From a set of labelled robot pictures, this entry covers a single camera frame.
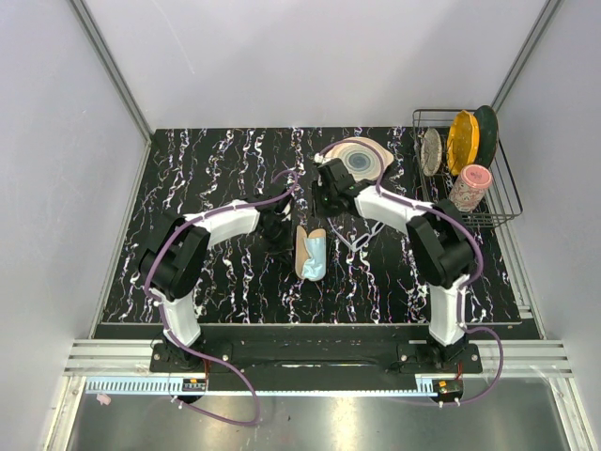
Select light blue cleaning cloth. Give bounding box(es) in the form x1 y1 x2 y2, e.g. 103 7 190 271
300 236 327 282

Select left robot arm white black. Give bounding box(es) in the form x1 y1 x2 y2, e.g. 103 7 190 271
138 193 294 372

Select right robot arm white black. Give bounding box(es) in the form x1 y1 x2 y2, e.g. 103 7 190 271
312 156 484 373

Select beige plate blue rings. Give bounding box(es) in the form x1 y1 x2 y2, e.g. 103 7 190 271
324 136 394 184

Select black marble pattern mat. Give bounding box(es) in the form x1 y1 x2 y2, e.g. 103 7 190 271
93 127 523 326

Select grey speckled plate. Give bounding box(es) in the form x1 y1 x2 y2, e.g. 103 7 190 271
420 128 442 177

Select pink patterned cup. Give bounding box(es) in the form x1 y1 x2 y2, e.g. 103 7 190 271
449 164 493 212

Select yellow scalloped plate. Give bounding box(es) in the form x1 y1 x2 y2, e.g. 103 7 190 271
446 110 480 177

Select dark green plate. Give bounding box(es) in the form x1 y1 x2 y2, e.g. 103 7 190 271
473 105 499 168

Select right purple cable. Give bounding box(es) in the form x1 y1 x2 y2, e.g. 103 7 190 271
314 138 506 408

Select purple cable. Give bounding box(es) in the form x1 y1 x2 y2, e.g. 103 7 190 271
143 169 301 427
314 138 506 408

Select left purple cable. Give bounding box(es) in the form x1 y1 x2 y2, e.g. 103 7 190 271
143 169 301 427

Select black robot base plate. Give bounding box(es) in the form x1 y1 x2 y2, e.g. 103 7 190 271
150 325 483 392

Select black wire dish rack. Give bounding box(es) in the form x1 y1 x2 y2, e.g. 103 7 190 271
410 108 523 228

